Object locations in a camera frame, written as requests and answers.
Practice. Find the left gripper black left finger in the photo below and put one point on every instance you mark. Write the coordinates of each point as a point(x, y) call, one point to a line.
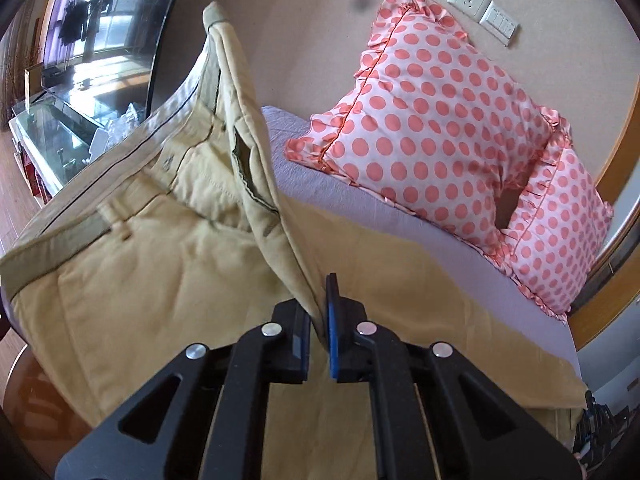
point(202, 416)

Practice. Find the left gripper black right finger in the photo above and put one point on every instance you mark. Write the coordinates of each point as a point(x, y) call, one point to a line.
point(435, 415)

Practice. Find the khaki tan pants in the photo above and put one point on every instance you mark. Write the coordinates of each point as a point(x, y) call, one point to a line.
point(180, 235)

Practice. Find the dark wooden chair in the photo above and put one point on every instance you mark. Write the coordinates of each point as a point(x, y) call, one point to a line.
point(44, 426)

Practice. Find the lavender bed sheet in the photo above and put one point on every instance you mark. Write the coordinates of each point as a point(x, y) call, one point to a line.
point(469, 269)

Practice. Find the polka dot pillow near door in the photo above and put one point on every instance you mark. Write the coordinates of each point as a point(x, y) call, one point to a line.
point(557, 227)

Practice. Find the polka dot pillow near television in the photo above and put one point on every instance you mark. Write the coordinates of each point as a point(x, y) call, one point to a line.
point(432, 126)

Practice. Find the clear plastic packaging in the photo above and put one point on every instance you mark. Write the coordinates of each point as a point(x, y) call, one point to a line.
point(114, 132)

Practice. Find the glass top tv stand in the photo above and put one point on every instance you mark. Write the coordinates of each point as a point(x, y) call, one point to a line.
point(54, 137)

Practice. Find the black flat television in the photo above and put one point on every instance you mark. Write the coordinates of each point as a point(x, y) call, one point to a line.
point(99, 56)

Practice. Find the white wall light switch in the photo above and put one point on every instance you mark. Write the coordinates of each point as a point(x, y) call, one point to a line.
point(499, 24)

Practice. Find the white wall power socket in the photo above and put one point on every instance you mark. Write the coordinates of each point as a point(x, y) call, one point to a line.
point(473, 9)

